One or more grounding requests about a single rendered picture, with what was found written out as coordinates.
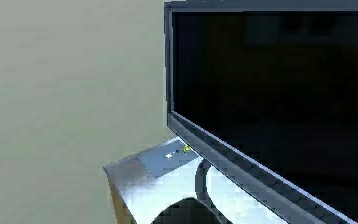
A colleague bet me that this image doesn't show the black television set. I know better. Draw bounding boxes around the black television set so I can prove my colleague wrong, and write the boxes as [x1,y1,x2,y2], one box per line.
[163,0,358,224]

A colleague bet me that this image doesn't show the black rounded object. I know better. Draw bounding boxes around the black rounded object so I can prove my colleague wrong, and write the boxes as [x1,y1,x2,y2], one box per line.
[150,197,223,224]

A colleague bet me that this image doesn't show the blue credit card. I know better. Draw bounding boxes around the blue credit card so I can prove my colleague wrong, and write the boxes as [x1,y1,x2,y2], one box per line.
[136,139,200,179]

